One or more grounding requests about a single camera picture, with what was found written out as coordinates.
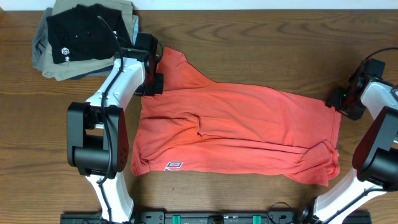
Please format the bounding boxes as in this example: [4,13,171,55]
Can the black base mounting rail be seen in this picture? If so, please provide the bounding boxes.
[60,211,372,224]

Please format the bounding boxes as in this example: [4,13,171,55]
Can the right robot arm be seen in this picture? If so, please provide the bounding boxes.
[297,57,397,224]

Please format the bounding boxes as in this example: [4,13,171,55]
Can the folded grey garment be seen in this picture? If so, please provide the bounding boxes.
[32,7,53,71]

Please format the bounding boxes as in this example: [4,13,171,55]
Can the red-orange t-shirt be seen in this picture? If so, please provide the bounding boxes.
[131,48,341,186]

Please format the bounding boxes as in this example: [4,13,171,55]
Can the right black camera cable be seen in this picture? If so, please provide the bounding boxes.
[363,47,398,62]

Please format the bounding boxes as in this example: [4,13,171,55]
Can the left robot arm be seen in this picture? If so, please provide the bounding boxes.
[60,32,164,223]

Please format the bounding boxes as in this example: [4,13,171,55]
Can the folded light blue garment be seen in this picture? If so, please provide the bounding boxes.
[131,15,139,45]

